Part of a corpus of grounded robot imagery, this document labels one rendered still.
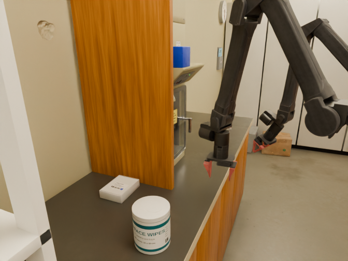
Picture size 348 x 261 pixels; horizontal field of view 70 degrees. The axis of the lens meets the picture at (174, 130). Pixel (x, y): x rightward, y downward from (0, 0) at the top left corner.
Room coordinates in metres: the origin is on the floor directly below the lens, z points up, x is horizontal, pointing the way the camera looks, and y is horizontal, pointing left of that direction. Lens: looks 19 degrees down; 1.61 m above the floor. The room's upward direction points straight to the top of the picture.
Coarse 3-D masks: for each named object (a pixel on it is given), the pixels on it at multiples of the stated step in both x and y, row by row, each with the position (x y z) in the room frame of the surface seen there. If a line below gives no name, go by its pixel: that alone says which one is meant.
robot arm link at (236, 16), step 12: (240, 0) 0.77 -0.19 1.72; (240, 12) 0.77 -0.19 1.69; (240, 24) 0.78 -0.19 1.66; (252, 24) 0.80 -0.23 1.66; (240, 36) 0.81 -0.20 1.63; (252, 36) 0.82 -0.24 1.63; (240, 48) 0.81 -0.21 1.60; (228, 60) 0.84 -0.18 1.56; (240, 60) 0.82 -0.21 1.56; (228, 72) 0.84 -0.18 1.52; (240, 72) 0.84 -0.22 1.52; (228, 84) 0.84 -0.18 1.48; (228, 96) 0.85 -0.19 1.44; (216, 108) 0.88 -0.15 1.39; (228, 108) 0.86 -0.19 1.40; (228, 120) 0.88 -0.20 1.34
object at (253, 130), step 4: (252, 128) 3.78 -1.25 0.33; (256, 128) 3.78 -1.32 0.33; (252, 132) 3.60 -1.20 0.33; (256, 132) 3.65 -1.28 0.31; (252, 136) 3.53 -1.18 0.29; (248, 140) 3.57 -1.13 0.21; (252, 140) 3.54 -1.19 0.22; (248, 144) 3.57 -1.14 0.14; (252, 144) 3.54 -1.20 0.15; (248, 148) 3.58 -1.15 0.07; (252, 148) 3.62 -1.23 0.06
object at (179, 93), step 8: (176, 88) 1.32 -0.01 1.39; (184, 88) 1.42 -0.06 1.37; (176, 96) 1.31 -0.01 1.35; (184, 96) 1.42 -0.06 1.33; (176, 104) 1.31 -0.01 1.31; (184, 104) 1.42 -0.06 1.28; (184, 112) 1.42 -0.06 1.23; (184, 120) 1.42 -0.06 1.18; (176, 128) 1.31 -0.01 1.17; (184, 128) 1.42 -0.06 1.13; (176, 136) 1.31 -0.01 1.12; (184, 136) 1.42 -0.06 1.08; (176, 144) 1.31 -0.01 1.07; (184, 144) 1.42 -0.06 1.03; (176, 152) 1.31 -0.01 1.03
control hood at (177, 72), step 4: (192, 64) 1.33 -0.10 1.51; (196, 64) 1.33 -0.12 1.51; (200, 64) 1.35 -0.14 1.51; (204, 64) 1.40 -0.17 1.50; (176, 68) 1.13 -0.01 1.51; (180, 68) 1.13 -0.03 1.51; (184, 68) 1.14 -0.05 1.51; (188, 68) 1.18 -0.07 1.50; (192, 68) 1.23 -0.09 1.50; (196, 68) 1.31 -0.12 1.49; (200, 68) 1.40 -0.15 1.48; (176, 72) 1.13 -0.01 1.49; (180, 72) 1.12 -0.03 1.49; (184, 72) 1.17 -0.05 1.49; (196, 72) 1.41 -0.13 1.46; (176, 76) 1.13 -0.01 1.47; (192, 76) 1.41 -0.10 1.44; (188, 80) 1.43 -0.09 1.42
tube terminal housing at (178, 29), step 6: (174, 24) 1.32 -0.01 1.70; (180, 24) 1.39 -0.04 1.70; (174, 30) 1.32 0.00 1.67; (180, 30) 1.39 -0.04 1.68; (174, 36) 1.32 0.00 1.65; (180, 36) 1.39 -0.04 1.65; (174, 42) 1.32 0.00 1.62; (180, 84) 1.39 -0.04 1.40; (180, 156) 1.40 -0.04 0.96; (174, 162) 1.31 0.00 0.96
